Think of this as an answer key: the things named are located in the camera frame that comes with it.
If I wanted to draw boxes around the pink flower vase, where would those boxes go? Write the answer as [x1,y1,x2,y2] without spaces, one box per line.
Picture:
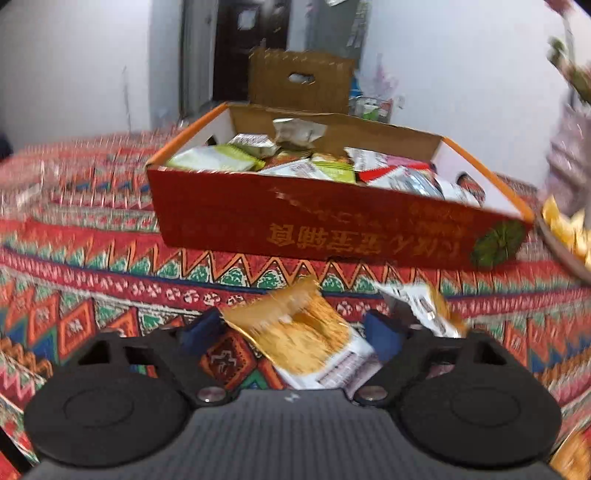
[541,0,591,214]

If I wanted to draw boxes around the yellow snack bag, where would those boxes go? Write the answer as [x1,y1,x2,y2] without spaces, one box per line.
[551,431,591,480]

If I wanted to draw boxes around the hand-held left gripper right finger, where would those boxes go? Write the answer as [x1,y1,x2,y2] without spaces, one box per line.
[353,309,515,408]

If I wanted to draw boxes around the grey refrigerator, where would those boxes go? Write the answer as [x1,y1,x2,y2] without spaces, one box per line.
[304,0,371,57]

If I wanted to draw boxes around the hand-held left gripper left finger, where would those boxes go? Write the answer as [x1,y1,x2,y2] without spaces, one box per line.
[74,307,232,408]

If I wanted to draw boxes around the round brown plate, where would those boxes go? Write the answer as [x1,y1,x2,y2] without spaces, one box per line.
[536,210,591,283]

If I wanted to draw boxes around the pile of snack packets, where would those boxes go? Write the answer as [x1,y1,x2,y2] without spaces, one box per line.
[165,117,486,207]

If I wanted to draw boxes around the wire shelf rack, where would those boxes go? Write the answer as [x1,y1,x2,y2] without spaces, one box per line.
[348,94,398,124]

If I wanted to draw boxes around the white and orange snack packet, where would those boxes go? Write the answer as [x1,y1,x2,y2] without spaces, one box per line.
[373,281,470,341]

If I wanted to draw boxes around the white mop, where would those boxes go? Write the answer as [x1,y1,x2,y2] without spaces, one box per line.
[121,66,133,133]

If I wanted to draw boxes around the patterned red tablecloth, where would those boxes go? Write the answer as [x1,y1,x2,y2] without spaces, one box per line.
[0,121,591,480]

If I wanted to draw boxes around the dark brown door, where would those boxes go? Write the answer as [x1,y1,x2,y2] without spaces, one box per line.
[213,0,292,103]

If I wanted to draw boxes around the purple paper decoration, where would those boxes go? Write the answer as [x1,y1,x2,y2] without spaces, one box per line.
[373,54,401,99]

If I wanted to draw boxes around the gold foil snack packet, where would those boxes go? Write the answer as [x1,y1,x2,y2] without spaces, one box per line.
[221,276,385,391]

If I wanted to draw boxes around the wooden chair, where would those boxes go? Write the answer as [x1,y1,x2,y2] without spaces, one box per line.
[248,48,356,114]

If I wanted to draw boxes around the heap of yellow snacks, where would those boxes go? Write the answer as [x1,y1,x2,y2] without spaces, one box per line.
[541,196,591,268]

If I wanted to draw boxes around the orange cardboard box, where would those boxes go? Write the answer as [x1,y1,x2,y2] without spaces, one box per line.
[145,102,537,271]

